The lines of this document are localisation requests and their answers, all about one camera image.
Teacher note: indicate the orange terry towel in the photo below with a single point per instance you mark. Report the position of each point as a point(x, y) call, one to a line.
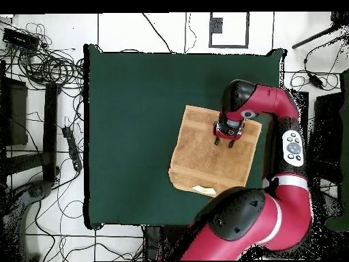
point(201, 163)

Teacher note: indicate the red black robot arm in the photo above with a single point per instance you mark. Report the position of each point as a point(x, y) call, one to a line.
point(289, 213)

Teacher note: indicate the dark box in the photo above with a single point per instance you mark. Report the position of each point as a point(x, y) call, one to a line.
point(328, 128)
point(16, 112)

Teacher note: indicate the dark green table cloth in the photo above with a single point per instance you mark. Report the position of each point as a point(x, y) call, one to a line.
point(122, 177)

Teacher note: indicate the black power adapter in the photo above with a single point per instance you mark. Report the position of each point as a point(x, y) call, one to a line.
point(316, 80)

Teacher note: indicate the dark grey square patch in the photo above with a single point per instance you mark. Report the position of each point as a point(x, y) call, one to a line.
point(216, 26)

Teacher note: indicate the black tripod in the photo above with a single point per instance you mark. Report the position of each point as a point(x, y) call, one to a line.
point(310, 39)

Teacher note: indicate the black power strip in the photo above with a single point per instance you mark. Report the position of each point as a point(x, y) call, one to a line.
point(72, 148)

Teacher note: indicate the black stand base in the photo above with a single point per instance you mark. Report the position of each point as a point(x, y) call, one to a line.
point(35, 191)

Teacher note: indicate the black electronics box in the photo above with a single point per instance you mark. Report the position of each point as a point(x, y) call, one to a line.
point(19, 39)

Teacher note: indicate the grey square frame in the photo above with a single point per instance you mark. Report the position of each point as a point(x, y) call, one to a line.
point(210, 41)

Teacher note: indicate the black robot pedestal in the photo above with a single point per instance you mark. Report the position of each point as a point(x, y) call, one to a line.
point(152, 240)

